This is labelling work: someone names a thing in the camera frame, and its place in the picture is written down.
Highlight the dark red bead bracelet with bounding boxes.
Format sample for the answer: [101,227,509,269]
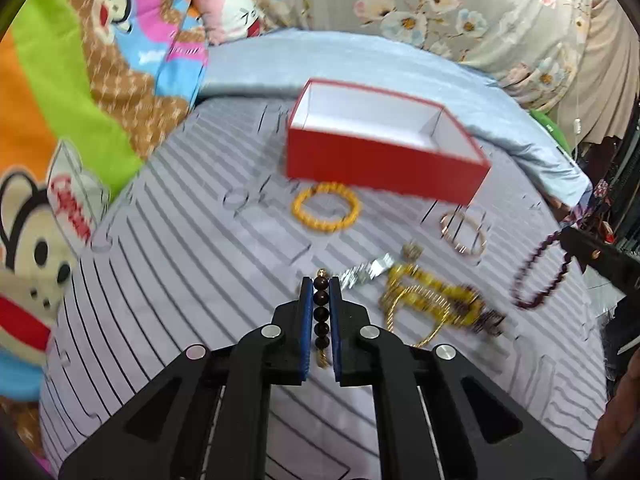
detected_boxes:
[510,231,574,310]

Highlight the light blue pillow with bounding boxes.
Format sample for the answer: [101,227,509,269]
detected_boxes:
[198,29,592,207]

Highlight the grey striped bed sheet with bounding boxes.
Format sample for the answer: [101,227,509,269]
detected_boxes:
[40,98,606,468]

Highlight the grey floral quilt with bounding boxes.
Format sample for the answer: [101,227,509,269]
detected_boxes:
[256,0,592,112]

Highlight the small gold brooch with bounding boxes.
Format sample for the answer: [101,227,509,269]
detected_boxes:
[401,240,423,262]

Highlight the pink cartoon cushion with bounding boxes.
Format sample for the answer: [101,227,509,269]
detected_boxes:
[192,0,262,46]

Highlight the thin gold bead chain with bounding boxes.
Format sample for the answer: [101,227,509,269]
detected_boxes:
[382,284,454,350]

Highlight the purple multi-strand bead bracelet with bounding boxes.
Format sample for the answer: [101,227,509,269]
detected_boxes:
[472,309,508,336]

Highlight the red cardboard box white inside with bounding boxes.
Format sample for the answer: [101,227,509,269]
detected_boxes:
[285,79,491,206]

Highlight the silver metal watch band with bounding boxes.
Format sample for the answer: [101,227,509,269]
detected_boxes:
[338,254,396,289]

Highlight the rose gold bangle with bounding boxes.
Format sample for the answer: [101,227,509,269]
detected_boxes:
[439,209,488,259]

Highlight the green plastic object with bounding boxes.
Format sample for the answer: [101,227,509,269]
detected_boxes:
[529,110,570,154]

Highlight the beige curtain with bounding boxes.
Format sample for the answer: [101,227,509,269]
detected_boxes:
[552,0,639,148]

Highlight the yellow round bead bracelet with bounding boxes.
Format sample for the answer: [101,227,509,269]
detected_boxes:
[290,182,362,234]

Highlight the dark bead bracelet gold accents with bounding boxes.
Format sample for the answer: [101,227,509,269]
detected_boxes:
[312,269,330,370]

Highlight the colourful monkey cartoon blanket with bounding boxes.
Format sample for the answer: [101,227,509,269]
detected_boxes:
[1,0,207,479]

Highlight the chunky yellow stone bracelet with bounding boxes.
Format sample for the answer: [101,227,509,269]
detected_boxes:
[380,263,486,328]

